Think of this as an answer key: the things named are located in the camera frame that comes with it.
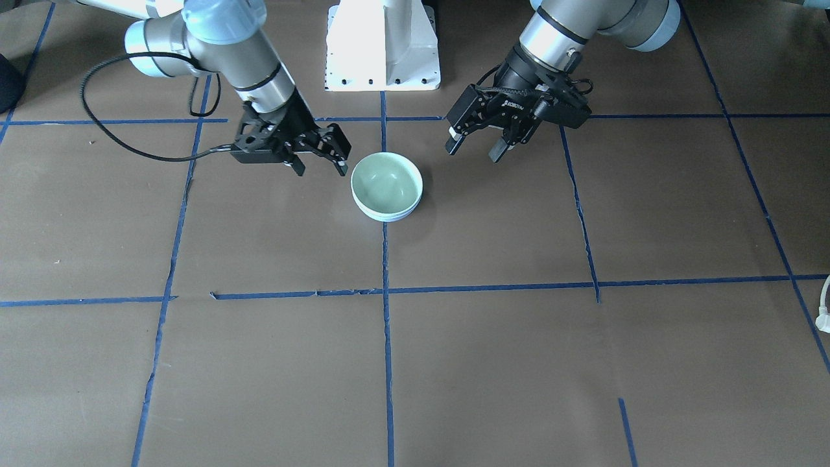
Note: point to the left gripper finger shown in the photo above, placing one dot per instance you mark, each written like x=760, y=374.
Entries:
x=518, y=132
x=462, y=118

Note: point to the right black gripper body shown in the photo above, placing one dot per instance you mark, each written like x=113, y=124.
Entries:
x=300, y=119

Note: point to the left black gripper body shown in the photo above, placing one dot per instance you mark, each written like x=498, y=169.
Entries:
x=519, y=83

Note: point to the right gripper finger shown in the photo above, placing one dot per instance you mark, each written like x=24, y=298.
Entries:
x=331, y=144
x=283, y=152

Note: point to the green bowl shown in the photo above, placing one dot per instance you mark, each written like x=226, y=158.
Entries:
x=387, y=182

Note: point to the blue bowl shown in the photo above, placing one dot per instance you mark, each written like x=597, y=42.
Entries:
x=383, y=216

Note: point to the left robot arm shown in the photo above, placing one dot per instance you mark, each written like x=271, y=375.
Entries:
x=558, y=31

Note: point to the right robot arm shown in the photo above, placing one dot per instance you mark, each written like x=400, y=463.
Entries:
x=200, y=38

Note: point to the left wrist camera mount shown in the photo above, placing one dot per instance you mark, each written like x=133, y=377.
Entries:
x=565, y=100

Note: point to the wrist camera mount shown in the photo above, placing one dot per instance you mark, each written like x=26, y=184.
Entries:
x=565, y=100
x=257, y=140

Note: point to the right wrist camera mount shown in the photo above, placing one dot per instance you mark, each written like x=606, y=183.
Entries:
x=257, y=140

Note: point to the white camera mast base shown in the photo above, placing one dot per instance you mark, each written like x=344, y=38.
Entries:
x=382, y=46

